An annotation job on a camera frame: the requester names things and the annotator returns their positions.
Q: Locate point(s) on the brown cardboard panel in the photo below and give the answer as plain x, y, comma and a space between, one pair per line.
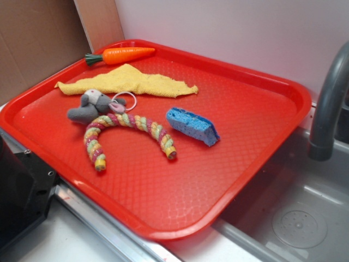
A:
40, 38

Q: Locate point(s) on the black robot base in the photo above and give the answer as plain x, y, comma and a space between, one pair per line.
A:
27, 186

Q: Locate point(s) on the gray sink basin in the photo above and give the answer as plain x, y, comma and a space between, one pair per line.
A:
294, 209

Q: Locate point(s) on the gray faucet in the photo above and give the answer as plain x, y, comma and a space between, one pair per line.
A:
330, 121

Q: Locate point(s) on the yellow cloth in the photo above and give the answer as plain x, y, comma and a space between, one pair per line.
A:
127, 78

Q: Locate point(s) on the multicolour twisted rope toy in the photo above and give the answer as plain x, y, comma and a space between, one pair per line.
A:
156, 131

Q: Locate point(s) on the gray plush animal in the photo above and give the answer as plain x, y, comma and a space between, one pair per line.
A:
93, 104

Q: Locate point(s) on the orange toy carrot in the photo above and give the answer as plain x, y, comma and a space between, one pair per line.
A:
119, 55

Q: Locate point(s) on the red plastic tray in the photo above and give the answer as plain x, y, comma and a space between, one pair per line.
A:
158, 198

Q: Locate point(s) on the blue sponge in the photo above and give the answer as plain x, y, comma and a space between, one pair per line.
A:
193, 125

